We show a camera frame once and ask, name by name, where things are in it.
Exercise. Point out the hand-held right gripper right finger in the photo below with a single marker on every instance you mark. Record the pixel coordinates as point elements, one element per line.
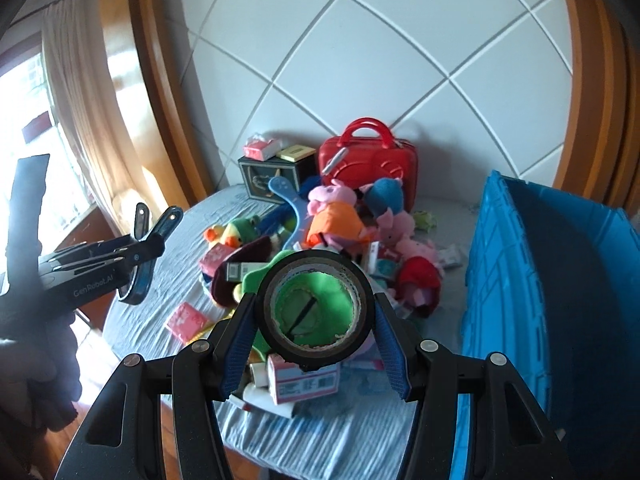
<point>392,355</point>

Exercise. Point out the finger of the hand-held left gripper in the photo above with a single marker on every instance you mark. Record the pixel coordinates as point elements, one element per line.
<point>167,225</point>
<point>140,282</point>

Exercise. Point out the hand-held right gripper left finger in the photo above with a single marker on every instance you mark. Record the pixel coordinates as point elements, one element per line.
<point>237,345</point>

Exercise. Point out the black tape roll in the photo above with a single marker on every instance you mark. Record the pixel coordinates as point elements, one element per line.
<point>320,360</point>

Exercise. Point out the blue plastic crate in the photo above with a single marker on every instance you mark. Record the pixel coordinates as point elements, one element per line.
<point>500,285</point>

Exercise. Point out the person's left hand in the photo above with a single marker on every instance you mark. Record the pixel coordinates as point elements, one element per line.
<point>60,375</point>

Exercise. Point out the yellow duck plush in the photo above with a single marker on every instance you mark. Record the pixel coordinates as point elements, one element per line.
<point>215,234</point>

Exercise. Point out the flat pink tissue pack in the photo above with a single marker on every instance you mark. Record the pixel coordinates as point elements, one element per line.
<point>186,321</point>

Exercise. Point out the green duck plush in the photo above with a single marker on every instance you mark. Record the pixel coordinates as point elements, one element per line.
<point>240,230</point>

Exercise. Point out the dark maroon plush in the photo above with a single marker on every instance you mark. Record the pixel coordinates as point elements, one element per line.
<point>235,252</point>

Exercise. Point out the black and white box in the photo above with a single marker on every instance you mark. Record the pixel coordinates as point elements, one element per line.
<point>240,271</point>

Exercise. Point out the white and pink carton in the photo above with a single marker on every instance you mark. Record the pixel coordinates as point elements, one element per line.
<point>300,385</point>

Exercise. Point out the green plush leaf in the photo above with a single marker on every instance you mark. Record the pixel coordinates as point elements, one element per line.
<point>310,305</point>

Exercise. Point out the pig plush in red dress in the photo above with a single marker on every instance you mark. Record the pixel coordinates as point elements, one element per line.
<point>420,275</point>

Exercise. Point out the small teal box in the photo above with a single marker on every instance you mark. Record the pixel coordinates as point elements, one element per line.
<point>390,269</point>

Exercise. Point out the grey striped bed sheet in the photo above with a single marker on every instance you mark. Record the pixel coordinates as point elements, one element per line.
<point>330,435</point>

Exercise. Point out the small white medicine box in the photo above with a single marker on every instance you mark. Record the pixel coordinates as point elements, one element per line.
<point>371,255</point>

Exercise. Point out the black gift box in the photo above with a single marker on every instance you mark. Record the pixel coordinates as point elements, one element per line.
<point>257,175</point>

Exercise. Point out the small pink tissue pack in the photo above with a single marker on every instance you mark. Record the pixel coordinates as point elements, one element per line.
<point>260,149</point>

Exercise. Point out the blue plastic paddle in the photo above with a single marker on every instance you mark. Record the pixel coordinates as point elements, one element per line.
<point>282,190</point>

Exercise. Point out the light pink pig plush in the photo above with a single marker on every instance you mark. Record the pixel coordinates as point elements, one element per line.
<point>395,225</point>

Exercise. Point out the small green frog plush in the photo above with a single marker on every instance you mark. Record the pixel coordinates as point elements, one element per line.
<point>425,220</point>

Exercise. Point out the beige curtain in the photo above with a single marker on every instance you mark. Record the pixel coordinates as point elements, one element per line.
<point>85,110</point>

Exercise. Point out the pig plush in orange dress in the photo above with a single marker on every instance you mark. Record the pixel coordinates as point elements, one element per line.
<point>332,222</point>

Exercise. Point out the small yellow box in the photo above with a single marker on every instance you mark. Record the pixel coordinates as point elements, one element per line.
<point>297,152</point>

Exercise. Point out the window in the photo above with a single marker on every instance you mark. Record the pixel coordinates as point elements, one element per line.
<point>25,135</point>

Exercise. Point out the blue plush toy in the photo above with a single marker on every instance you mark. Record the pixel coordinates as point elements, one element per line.
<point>387,195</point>

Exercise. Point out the red hard carry case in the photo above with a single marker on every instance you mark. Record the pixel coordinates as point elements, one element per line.
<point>370,165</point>

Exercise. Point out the wooden wall pillar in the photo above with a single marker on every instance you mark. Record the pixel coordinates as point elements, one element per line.
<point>595,85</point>
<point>160,60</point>

